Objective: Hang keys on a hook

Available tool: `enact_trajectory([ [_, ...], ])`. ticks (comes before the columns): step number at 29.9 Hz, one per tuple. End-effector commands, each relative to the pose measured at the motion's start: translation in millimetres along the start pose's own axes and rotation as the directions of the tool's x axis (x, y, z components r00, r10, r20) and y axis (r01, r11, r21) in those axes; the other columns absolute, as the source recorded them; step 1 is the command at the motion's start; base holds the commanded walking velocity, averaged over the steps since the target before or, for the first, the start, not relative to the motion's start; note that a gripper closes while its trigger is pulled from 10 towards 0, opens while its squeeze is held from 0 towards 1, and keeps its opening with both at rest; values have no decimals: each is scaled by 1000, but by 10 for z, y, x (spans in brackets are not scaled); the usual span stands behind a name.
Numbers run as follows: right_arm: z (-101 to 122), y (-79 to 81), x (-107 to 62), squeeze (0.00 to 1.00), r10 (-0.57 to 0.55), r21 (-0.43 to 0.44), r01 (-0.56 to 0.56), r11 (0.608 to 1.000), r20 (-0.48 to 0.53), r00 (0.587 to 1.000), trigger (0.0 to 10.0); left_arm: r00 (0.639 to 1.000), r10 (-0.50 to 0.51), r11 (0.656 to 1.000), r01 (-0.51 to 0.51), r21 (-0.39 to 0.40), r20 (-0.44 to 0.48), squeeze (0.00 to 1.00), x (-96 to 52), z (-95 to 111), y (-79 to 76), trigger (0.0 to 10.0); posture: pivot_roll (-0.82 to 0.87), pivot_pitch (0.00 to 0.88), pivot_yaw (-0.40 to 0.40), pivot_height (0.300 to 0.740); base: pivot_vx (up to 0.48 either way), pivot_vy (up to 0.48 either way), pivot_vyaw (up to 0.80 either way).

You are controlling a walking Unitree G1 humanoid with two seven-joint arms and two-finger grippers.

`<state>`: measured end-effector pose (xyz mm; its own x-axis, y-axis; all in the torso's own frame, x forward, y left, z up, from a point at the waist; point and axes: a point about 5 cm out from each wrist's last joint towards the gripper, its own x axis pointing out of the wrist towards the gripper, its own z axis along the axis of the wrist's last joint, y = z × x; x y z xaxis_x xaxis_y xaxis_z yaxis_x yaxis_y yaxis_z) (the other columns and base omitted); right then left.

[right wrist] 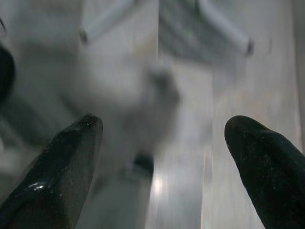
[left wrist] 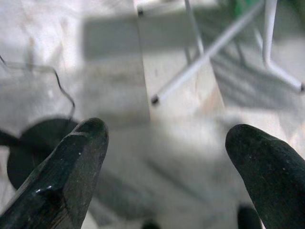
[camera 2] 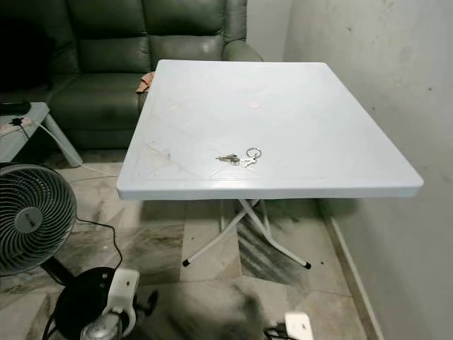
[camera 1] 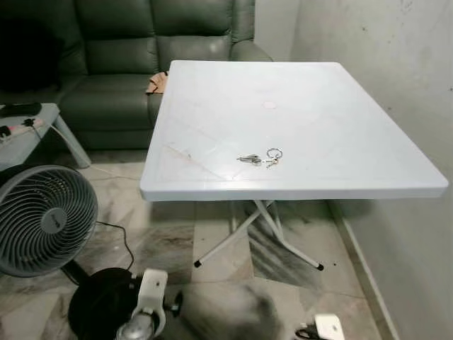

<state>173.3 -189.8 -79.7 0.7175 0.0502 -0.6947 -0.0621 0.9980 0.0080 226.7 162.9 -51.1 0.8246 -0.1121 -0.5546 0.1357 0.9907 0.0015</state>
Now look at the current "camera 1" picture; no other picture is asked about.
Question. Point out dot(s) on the grey floor fan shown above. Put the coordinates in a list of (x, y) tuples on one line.
[(42, 219)]

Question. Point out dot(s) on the small grey side table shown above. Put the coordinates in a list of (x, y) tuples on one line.
[(21, 145)]

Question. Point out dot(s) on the brown crumpled cloth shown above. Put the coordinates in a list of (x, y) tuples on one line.
[(157, 83)]

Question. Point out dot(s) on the white power strip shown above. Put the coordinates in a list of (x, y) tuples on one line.
[(18, 129)]

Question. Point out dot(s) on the flat black object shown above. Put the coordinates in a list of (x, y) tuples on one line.
[(20, 110)]

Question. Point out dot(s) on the green leather sofa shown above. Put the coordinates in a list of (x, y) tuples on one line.
[(120, 57)]

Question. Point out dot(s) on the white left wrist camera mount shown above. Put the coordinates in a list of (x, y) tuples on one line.
[(152, 287)]

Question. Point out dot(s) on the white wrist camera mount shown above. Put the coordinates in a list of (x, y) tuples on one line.
[(152, 287), (330, 328)]

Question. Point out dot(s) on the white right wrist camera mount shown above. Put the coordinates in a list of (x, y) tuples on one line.
[(330, 328)]

